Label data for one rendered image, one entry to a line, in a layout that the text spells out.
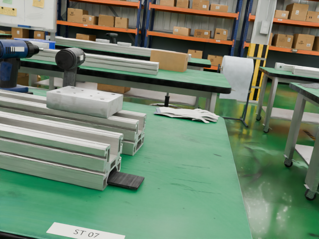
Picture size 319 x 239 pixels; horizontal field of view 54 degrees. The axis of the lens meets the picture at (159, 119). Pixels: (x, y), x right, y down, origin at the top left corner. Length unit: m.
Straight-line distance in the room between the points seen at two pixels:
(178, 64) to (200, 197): 2.15
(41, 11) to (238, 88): 2.58
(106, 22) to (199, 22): 3.10
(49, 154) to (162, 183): 0.23
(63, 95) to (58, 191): 0.27
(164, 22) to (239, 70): 7.23
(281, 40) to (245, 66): 6.20
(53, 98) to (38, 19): 3.18
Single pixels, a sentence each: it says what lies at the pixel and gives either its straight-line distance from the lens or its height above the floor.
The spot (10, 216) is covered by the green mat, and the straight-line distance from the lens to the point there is 0.55.
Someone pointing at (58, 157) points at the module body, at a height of 0.83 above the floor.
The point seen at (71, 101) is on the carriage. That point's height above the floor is 0.89.
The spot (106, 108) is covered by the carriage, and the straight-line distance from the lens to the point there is 0.75.
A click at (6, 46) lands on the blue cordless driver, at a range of 1.10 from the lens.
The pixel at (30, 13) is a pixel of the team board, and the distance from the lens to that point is 4.01.
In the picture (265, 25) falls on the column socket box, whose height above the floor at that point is 1.44.
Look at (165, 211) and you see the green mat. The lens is 0.56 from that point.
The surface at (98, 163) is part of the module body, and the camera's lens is 0.58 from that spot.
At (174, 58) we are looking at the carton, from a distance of 2.71.
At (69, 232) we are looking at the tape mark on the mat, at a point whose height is 0.78.
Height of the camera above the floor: 1.07
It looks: 15 degrees down
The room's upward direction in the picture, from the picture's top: 7 degrees clockwise
